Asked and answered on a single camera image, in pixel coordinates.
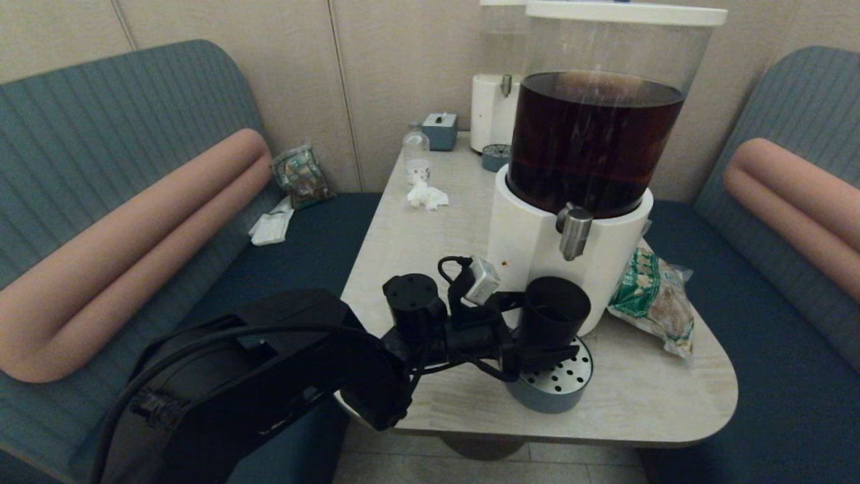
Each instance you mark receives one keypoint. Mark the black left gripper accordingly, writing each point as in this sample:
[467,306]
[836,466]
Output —
[474,336]

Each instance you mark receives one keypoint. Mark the black plastic cup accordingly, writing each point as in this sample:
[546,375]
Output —
[554,316]

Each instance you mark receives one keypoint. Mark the metal dispenser tap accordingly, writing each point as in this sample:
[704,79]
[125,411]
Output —
[572,232]

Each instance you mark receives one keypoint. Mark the round blue perforated drip tray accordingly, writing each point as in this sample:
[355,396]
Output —
[557,390]

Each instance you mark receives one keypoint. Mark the large dark tea dispenser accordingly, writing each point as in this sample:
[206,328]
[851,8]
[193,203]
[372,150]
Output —
[531,235]

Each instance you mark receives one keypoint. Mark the green white snack bag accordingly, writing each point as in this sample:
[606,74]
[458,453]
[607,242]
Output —
[652,302]

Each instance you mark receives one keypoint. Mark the crumpled white tissue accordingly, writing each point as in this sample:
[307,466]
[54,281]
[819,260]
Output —
[426,195]

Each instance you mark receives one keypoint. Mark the small blue drip tray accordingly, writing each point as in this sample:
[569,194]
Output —
[496,157]

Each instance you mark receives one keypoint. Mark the clear plastic bottle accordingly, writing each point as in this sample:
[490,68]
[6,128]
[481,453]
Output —
[416,154]

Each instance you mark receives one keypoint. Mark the blue tissue box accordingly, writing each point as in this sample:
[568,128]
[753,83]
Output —
[440,132]

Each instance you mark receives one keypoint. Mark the clear liquid dispenser white base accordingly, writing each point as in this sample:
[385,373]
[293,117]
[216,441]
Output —
[490,111]

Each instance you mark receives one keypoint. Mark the blue upholstered bench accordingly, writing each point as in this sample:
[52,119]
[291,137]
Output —
[772,376]
[134,134]

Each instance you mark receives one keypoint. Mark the dark printed snack bag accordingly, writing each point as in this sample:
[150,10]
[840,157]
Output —
[302,176]

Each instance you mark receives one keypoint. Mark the white napkin packet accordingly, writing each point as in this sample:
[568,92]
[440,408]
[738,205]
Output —
[272,226]

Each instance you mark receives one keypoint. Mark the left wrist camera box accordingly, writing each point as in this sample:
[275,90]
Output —
[482,280]

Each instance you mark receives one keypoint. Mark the table pedestal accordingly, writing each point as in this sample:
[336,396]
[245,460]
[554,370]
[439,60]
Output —
[484,449]

